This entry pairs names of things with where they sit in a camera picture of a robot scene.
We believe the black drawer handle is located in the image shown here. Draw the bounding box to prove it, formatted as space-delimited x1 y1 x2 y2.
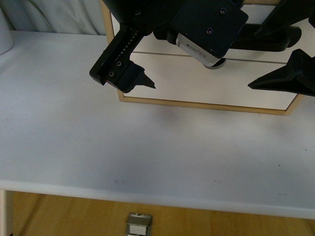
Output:
153 21 302 58

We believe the white plant pot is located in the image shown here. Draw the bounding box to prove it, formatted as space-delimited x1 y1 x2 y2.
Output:
0 10 14 55

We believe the floor power outlet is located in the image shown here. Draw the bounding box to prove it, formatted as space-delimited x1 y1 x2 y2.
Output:
125 213 153 236

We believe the grey curtain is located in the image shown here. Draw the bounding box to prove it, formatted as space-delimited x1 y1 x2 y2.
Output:
0 0 106 35

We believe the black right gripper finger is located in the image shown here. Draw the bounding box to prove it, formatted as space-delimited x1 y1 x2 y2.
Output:
248 49 315 96
89 25 156 93

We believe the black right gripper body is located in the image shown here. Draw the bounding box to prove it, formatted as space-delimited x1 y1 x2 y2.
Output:
102 0 305 59

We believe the wooden drawer cabinet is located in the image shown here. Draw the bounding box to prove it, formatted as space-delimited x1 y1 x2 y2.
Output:
99 0 306 116

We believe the white table leg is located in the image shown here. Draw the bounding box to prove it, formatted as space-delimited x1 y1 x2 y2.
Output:
0 190 13 236

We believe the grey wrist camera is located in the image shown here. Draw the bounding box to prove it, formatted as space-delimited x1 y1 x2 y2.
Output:
176 33 226 69

